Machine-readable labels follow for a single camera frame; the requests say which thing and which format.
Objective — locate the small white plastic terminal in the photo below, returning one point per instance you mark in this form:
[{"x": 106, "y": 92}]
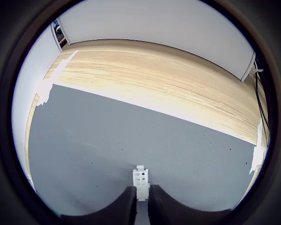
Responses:
[{"x": 140, "y": 180}]

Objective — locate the dark grey mat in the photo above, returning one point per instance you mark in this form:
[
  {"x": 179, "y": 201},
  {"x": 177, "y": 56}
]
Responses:
[{"x": 107, "y": 140}]

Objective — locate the white tape piece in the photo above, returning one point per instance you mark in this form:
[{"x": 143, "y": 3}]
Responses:
[
  {"x": 45, "y": 90},
  {"x": 257, "y": 154}
]

